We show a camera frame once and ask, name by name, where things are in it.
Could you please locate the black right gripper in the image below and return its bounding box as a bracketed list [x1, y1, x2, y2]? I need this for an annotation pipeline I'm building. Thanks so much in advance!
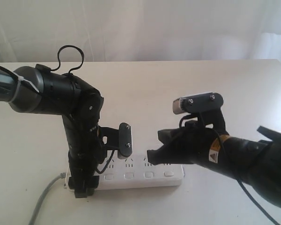
[147, 110, 229, 168]

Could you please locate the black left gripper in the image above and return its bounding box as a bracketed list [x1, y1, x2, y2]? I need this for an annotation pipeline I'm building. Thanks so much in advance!
[68, 142, 107, 198]

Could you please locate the white five-outlet power strip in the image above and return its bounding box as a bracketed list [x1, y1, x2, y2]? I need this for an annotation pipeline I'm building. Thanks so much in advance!
[62, 153, 186, 191]

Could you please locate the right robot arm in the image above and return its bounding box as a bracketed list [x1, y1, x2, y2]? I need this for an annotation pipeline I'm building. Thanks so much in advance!
[147, 110, 281, 208]

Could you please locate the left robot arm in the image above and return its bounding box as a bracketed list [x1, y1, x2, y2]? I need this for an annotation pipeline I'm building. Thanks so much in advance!
[0, 64, 107, 198]

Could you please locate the white zip tie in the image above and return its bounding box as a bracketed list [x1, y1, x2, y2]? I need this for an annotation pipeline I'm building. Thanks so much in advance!
[9, 74, 40, 103]

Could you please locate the white backdrop curtain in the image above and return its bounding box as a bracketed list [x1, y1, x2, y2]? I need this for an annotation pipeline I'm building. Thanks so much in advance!
[0, 0, 281, 63]

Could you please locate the grey power cable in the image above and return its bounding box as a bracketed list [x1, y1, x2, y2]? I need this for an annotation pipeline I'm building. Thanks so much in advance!
[27, 172, 67, 225]

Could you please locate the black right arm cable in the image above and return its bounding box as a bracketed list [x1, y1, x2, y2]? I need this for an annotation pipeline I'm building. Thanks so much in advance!
[179, 111, 278, 225]

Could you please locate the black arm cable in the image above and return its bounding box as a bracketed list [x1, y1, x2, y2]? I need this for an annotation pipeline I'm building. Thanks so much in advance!
[50, 45, 85, 75]
[179, 111, 278, 225]

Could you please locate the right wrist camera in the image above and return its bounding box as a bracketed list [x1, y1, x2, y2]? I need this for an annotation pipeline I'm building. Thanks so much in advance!
[172, 92, 224, 115]

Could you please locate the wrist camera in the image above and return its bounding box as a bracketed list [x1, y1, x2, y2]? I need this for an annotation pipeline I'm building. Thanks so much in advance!
[172, 92, 224, 115]
[99, 122, 132, 159]

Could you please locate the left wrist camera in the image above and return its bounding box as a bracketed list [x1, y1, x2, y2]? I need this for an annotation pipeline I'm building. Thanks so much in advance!
[99, 122, 132, 159]

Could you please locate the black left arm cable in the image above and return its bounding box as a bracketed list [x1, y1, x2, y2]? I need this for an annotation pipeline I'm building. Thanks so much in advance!
[50, 45, 85, 75]

